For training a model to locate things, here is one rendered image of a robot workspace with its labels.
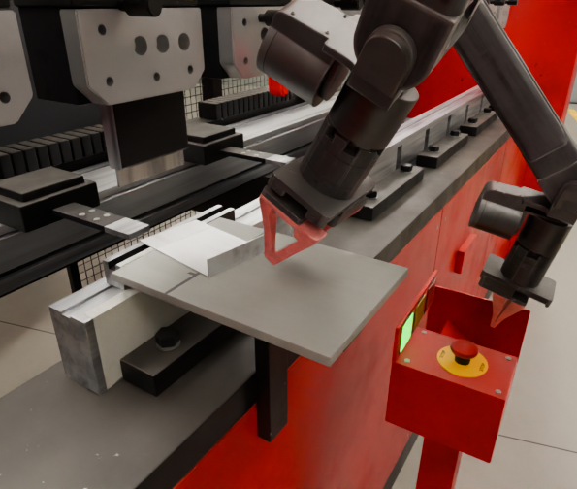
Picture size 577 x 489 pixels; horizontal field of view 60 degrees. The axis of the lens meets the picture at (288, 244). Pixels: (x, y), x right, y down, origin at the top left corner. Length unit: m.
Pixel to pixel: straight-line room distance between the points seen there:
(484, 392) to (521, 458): 1.06
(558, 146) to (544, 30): 1.85
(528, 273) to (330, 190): 0.42
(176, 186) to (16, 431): 0.54
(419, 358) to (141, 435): 0.42
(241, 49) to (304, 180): 0.23
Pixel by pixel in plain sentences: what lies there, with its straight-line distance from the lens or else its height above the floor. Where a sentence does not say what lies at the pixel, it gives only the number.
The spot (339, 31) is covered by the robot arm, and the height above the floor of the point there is 1.24.
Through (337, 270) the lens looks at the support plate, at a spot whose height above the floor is 1.00.
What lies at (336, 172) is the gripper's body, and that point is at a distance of 0.43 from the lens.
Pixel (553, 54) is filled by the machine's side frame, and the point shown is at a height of 1.05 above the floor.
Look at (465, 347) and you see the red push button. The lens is 0.78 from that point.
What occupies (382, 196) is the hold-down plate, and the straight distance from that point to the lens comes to 1.03.
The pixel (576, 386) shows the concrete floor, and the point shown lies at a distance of 2.16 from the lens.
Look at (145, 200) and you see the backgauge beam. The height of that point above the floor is 0.94.
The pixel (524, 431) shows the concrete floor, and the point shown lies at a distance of 1.90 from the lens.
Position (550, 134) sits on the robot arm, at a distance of 0.72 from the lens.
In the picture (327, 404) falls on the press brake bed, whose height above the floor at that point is 0.68.
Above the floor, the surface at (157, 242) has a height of 1.00.
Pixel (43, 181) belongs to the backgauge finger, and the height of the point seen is 1.03.
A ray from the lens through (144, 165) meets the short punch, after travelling 0.58.
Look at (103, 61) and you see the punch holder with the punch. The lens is 0.49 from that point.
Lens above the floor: 1.26
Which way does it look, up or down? 26 degrees down
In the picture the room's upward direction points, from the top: straight up
